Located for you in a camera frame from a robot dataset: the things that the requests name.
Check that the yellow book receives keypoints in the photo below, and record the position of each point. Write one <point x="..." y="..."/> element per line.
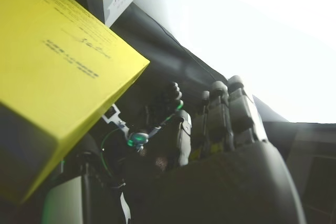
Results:
<point x="52" y="64"/>

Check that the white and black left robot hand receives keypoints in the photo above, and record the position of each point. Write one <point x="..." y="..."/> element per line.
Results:
<point x="223" y="182"/>

